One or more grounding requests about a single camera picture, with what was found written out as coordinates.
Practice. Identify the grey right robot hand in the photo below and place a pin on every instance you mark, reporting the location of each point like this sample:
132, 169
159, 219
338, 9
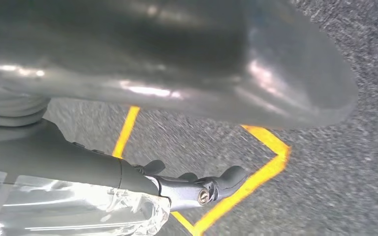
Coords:
143, 49

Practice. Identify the yellow tape floor square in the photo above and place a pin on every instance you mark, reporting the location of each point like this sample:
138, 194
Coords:
264, 172

